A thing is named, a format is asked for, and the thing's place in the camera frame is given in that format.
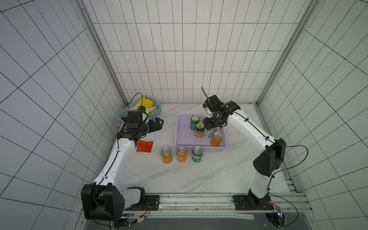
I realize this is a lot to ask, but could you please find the white Monster can front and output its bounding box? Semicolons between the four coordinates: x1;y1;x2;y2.
204;128;214;138

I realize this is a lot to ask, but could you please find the blue perforated plastic basket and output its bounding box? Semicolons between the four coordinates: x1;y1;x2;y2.
116;95;163;123

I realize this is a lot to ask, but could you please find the green toy lettuce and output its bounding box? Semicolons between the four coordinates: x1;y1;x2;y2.
147;106;157;116

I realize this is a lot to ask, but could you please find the aluminium rail frame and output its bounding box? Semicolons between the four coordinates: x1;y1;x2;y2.
121;193;312;219

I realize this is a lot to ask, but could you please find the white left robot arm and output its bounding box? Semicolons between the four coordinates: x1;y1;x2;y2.
80;110;164;223

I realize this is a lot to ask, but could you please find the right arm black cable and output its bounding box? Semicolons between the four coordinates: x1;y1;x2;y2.
265;144;309;199

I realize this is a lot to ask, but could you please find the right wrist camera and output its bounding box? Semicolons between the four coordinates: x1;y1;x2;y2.
203;95;223;117

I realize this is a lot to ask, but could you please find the green can rear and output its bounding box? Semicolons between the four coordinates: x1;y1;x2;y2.
190;115;200;130

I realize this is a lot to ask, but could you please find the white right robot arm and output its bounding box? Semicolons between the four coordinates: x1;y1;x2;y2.
203;96;286;206

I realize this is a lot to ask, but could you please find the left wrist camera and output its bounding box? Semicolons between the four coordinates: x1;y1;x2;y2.
138;106;148;122

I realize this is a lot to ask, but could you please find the orange Schweppes can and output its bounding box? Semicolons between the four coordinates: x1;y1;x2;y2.
211;130;222;147

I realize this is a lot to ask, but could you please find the yellow toy cabbage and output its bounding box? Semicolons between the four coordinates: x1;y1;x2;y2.
132;96;154;111

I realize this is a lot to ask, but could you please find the orange Fanta can front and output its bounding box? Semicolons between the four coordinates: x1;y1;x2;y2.
176;146;187;163

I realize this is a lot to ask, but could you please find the purple perforated plastic basket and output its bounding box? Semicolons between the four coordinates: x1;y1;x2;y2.
174;115;228;152

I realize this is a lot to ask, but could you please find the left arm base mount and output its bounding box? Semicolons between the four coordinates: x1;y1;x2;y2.
121;186;160;211

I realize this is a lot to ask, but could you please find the gold top green can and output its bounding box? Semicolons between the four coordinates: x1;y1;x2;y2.
195;122;205;138

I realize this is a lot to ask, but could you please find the red snack packet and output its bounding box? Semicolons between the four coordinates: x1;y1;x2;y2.
137;140;154;153

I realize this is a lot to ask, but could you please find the green Sprite can small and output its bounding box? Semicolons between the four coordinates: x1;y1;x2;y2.
192;146;203;163

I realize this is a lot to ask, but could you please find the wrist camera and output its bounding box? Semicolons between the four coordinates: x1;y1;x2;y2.
203;95;223;117
138;106;148;122

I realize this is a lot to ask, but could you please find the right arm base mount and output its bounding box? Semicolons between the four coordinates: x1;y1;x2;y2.
231;189;274;211

